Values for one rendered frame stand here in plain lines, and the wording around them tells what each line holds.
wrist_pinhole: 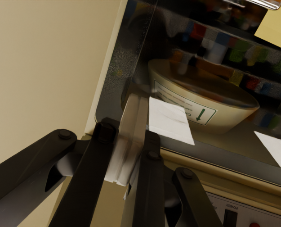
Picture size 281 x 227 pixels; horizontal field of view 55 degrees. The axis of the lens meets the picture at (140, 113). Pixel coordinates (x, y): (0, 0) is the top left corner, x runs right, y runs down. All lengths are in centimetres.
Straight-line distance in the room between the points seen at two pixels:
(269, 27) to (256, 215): 22
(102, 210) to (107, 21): 53
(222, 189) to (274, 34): 19
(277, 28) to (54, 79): 64
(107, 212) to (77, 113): 54
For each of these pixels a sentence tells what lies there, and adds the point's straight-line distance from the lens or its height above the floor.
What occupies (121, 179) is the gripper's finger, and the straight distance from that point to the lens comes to 15.
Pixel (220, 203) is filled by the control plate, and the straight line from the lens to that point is 36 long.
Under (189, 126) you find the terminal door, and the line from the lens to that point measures 33.
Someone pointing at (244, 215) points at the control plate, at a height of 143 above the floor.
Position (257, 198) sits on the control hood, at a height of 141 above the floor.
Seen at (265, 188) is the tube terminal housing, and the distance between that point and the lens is 42.
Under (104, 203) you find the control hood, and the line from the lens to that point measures 33.
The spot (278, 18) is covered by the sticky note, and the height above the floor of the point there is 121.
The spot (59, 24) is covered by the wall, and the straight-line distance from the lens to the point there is 79.
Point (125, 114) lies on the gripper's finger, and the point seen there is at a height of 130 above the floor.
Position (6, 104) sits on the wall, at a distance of 92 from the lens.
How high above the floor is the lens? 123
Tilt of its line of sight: 23 degrees up
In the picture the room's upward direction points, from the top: 160 degrees counter-clockwise
